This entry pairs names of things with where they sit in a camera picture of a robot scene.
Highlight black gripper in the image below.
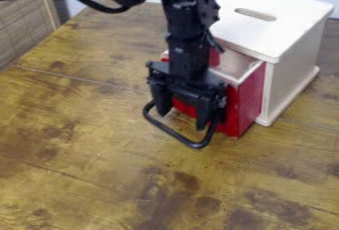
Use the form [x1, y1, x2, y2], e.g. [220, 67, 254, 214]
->
[146, 35, 227, 131]

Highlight black metal drawer handle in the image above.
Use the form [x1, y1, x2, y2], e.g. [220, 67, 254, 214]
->
[143, 100, 222, 150]

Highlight red wooden drawer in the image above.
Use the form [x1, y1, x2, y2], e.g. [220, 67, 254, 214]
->
[159, 47, 267, 139]

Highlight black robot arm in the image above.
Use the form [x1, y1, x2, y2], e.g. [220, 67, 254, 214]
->
[78, 0, 223, 129]

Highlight white wooden cabinet box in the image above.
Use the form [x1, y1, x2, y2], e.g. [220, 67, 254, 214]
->
[211, 0, 334, 126]

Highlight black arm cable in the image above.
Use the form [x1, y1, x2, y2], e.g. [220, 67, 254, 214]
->
[68, 0, 134, 15]

